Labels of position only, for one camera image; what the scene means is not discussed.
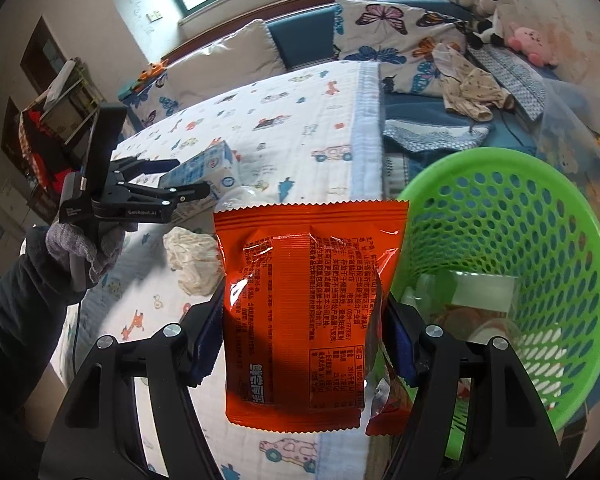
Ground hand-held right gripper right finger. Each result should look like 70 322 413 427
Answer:
380 300 566 480

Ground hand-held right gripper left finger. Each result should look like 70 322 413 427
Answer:
40 287 226 480

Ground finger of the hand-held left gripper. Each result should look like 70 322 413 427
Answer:
111 156 182 183
130 182 212 207

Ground blue and white milk carton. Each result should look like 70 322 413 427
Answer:
159 140 241 201

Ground orange snack packet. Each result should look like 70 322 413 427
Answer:
212 199 413 436

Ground green plastic basket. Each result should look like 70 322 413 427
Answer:
390 147 600 433

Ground person's left forearm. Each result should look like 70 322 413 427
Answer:
0 227 83 480

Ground person's left hand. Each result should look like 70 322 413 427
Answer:
45 221 127 286

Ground crumpled white tissue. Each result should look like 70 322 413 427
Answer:
162 226 226 297

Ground cluttered storage shelf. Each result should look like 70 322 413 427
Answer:
16 57 106 196

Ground orange toy car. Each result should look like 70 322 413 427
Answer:
137 61 169 86

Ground car print blanket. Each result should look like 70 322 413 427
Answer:
50 60 386 480

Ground white pillow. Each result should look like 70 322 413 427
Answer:
167 19 288 111

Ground blue patterned small cloth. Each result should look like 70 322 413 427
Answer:
384 119 491 153

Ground butterfly print pillow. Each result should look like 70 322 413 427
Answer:
332 0 473 98

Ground beige crumpled clothes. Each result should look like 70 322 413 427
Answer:
432 42 516 122

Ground clear plastic storage box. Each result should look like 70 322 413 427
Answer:
535 80 600 196

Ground blue patterned quilt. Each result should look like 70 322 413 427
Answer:
480 45 548 121

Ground pink plush toy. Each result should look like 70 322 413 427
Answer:
510 24 561 67

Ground black and white cow plush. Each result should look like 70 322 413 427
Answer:
467 0 518 51

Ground black cable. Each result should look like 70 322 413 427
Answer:
70 290 84 377

